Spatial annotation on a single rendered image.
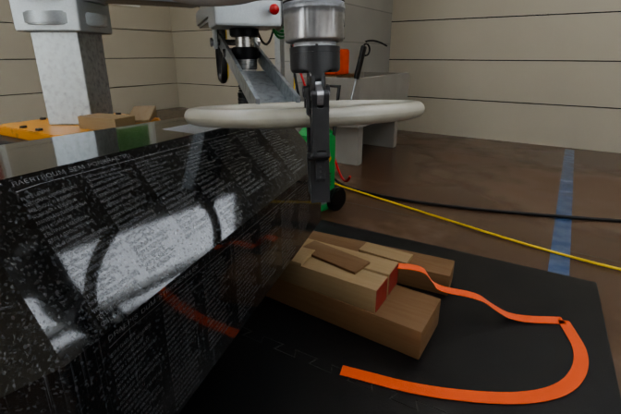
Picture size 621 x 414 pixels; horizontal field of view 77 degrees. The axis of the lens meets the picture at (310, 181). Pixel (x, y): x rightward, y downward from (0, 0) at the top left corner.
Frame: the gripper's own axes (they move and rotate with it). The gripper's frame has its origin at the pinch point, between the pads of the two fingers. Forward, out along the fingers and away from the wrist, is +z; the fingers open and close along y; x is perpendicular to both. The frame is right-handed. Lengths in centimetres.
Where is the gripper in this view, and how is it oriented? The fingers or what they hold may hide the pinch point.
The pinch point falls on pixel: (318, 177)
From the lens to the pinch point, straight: 63.5
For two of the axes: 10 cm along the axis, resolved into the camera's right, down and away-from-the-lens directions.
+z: 0.3, 9.7, 2.6
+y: -0.8, -2.5, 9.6
